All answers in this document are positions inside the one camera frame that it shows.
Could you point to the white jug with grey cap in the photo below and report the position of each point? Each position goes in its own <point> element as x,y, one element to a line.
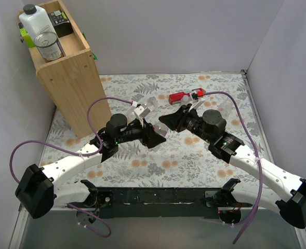
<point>36,21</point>

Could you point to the metal tin can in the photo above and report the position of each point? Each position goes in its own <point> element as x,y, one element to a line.
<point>48,45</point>

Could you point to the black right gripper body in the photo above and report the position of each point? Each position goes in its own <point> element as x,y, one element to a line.
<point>182,120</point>

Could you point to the green object behind shelf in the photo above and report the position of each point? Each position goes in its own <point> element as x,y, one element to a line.
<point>25,37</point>

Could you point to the black electronic device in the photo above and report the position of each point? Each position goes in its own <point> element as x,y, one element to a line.
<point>60,23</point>

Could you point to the small white bottle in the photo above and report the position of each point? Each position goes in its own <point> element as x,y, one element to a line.
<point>185,100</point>

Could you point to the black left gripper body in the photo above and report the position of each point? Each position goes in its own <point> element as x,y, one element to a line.
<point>147,134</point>

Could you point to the red rectangular box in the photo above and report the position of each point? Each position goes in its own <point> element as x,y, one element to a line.
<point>176,97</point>

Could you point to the wooden shelf box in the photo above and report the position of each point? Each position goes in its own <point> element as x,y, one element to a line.
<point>73,81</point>

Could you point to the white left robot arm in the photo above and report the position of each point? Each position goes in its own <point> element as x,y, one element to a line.
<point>39,188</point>

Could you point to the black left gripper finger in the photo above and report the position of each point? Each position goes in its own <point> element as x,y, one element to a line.
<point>151,131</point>
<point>155,141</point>

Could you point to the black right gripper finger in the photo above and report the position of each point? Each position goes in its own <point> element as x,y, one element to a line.
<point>172,124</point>
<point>171,119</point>

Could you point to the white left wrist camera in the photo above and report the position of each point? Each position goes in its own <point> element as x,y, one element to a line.
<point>140,112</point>

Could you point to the clear bottle with white cap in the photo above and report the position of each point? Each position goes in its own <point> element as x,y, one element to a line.
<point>150,102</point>

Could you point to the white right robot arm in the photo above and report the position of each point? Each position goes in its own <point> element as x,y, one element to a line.
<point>278,190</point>

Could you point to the floral patterned table mat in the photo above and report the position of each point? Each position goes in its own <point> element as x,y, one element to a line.
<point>183,160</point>

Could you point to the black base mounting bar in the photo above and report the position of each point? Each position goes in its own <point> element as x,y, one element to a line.
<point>125,202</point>

